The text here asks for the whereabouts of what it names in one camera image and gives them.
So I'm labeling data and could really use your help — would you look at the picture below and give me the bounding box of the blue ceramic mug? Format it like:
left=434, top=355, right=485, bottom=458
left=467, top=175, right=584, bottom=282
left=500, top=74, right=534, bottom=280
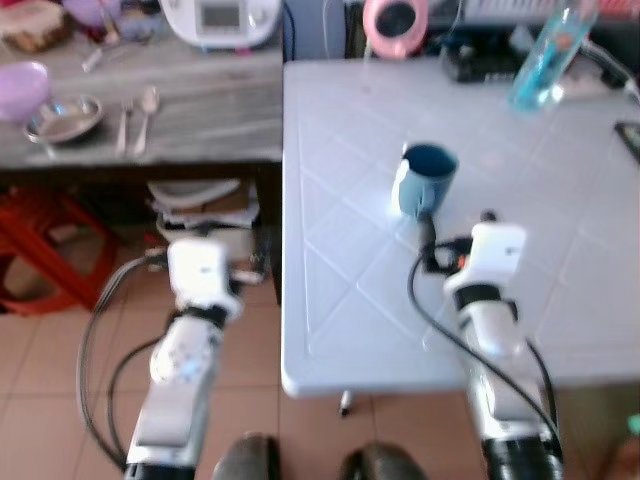
left=392, top=143, right=460, bottom=221

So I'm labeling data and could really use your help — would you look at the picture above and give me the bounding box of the stack of plates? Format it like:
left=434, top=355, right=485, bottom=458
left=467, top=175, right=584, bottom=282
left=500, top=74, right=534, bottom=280
left=148, top=178, right=263, bottom=236

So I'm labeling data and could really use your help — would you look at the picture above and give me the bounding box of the black power strip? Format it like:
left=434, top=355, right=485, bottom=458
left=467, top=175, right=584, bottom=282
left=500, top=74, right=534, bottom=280
left=440, top=40, right=531, bottom=83

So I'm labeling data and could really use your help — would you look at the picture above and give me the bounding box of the black smartphone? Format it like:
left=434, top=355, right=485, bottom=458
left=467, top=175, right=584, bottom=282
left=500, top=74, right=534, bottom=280
left=613, top=122, right=640, bottom=161

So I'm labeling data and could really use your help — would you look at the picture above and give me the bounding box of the blue plastic water bottle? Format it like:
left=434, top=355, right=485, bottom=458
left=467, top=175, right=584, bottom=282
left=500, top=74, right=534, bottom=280
left=510, top=0, right=601, bottom=111

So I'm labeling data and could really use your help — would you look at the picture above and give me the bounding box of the metal fork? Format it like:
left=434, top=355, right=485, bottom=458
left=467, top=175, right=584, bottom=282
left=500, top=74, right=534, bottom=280
left=115, top=98, right=132, bottom=156

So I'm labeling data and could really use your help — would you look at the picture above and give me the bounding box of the metal spoon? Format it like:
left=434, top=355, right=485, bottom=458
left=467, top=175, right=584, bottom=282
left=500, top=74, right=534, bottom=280
left=133, top=87, right=161, bottom=158

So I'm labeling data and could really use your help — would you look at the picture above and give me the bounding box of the red plastic stool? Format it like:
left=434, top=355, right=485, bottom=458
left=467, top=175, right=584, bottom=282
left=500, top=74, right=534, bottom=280
left=0, top=185, right=121, bottom=316

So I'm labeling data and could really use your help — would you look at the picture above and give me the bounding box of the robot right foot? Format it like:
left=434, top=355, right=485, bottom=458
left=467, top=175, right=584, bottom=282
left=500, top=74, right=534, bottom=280
left=342, top=443, right=429, bottom=480

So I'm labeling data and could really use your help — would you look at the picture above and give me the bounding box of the steel plate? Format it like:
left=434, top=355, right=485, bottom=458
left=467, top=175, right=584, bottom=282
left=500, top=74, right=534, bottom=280
left=24, top=96, right=104, bottom=144

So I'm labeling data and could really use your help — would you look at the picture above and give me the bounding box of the white kitchen appliance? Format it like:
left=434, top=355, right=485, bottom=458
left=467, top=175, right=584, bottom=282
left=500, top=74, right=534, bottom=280
left=160, top=0, right=283, bottom=51

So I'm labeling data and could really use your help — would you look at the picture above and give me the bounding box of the purple cup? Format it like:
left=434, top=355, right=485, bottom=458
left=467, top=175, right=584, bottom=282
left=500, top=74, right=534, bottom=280
left=62, top=0, right=121, bottom=29

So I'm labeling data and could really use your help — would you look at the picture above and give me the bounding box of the brown bread loaf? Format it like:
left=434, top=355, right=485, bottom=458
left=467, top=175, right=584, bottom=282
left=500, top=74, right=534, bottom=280
left=0, top=0, right=73, bottom=53

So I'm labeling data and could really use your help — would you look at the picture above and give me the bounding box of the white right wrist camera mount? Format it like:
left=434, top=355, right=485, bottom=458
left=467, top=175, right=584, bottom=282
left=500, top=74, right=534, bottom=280
left=443, top=222, right=529, bottom=301

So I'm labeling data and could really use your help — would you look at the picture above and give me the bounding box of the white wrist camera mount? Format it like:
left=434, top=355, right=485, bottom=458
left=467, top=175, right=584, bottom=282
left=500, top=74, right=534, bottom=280
left=443, top=222, right=529, bottom=301
left=165, top=237, right=246, bottom=313

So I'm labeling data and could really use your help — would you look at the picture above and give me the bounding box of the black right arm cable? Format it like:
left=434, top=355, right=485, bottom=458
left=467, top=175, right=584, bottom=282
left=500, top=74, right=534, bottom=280
left=406, top=250, right=561, bottom=451

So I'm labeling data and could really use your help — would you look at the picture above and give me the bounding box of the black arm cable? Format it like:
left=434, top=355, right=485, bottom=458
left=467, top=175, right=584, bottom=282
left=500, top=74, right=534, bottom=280
left=406, top=250, right=561, bottom=451
left=77, top=253, right=169, bottom=471

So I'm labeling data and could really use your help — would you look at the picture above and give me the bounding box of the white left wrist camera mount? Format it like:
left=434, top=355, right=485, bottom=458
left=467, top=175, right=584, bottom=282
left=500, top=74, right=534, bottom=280
left=165, top=237, right=246, bottom=313

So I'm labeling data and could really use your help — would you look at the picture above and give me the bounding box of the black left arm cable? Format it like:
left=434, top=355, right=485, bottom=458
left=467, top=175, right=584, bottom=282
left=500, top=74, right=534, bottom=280
left=77, top=253, right=169, bottom=471

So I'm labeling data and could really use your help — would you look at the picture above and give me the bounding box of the white power cable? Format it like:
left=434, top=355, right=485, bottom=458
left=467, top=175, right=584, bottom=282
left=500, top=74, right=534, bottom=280
left=580, top=40, right=640, bottom=101

